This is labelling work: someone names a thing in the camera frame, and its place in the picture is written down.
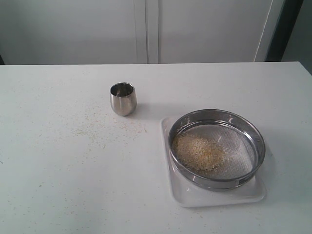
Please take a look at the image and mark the white square plastic tray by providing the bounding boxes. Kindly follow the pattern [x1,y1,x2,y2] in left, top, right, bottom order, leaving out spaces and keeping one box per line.
[160,116,267,208]

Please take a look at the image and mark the white cabinet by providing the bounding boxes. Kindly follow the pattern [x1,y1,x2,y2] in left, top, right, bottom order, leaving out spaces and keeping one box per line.
[0,0,284,65]

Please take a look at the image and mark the stainless steel cup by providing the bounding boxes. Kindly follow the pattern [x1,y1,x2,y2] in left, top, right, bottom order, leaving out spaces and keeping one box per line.
[110,82,137,116]

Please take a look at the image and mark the pile of tan grain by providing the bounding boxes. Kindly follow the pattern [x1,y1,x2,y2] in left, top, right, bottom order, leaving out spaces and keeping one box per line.
[172,134,226,172]

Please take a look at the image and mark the round steel mesh sieve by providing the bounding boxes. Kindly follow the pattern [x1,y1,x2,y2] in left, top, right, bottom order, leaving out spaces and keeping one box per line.
[167,109,266,191]

